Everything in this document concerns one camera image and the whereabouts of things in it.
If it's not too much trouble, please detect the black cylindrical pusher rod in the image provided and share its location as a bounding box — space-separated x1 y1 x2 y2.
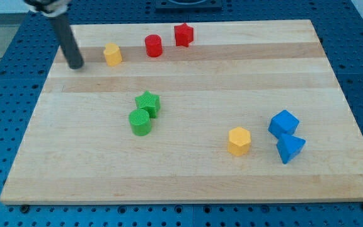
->
49 13 84 69

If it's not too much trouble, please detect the green star block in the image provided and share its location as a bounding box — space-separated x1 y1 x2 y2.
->
135 91 161 119

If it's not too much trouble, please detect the red star block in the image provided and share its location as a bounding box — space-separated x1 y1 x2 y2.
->
174 23 194 47

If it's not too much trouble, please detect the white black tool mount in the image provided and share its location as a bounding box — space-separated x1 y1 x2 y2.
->
23 0 71 17

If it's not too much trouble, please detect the blue triangle block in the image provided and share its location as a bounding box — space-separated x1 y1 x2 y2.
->
276 134 306 164

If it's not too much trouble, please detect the blue cube block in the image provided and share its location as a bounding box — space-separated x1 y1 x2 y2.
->
268 110 299 139

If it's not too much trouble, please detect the yellow heart block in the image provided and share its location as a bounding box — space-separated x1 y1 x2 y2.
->
103 43 123 66

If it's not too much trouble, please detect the wooden board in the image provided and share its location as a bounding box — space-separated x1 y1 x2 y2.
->
0 20 363 205

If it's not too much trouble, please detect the red cylinder block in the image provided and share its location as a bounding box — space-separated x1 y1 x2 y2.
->
144 35 163 57

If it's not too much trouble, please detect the green cylinder block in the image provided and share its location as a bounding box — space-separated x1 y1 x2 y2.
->
129 109 151 136

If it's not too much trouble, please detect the yellow hexagon block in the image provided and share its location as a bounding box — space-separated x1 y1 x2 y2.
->
227 127 251 156

